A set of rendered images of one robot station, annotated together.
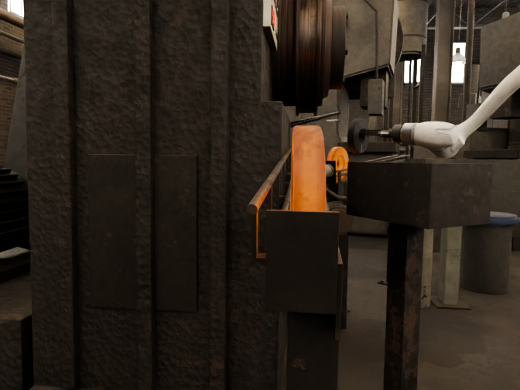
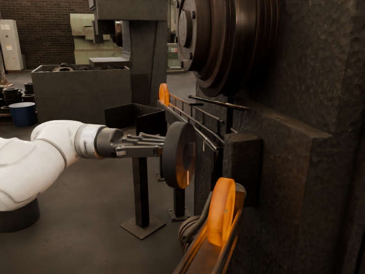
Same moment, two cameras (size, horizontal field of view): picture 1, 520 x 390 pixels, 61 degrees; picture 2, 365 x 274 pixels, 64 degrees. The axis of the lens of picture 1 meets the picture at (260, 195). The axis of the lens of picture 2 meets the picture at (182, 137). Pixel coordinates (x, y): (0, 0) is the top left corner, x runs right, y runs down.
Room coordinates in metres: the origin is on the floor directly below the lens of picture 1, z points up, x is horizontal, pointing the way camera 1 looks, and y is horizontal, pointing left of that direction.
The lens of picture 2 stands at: (2.60, -0.65, 1.09)
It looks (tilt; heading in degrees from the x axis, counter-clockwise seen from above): 19 degrees down; 160
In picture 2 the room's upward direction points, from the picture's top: straight up
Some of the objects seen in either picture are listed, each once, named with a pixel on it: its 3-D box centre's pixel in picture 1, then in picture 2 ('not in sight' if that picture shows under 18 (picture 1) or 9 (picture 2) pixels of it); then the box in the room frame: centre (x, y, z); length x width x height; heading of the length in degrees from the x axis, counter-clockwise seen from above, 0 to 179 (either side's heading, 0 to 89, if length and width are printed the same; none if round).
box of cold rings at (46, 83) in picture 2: not in sight; (85, 95); (-1.18, -0.57, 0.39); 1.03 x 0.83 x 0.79; 88
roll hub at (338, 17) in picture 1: (336, 49); (190, 29); (1.61, -0.27, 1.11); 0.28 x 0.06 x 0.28; 174
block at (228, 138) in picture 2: not in sight; (240, 170); (1.86, -0.18, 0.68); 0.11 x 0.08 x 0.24; 84
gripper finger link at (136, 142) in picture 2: not in sight; (143, 147); (1.96, -0.52, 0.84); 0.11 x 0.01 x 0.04; 50
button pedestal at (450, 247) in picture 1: (450, 243); not in sight; (2.23, -0.97, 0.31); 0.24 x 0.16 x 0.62; 174
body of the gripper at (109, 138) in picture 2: (392, 133); (120, 143); (1.91, -0.56, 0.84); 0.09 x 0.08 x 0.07; 51
